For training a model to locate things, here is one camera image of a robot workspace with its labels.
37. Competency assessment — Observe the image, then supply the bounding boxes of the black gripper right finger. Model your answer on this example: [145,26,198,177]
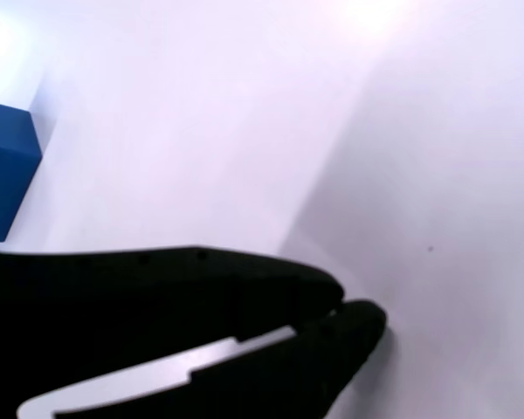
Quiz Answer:
[52,299,389,419]

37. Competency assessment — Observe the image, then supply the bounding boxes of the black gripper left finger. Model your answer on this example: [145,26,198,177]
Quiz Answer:
[0,244,346,419]

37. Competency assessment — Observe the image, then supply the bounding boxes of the blue cube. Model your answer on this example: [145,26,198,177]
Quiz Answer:
[0,100,43,243]

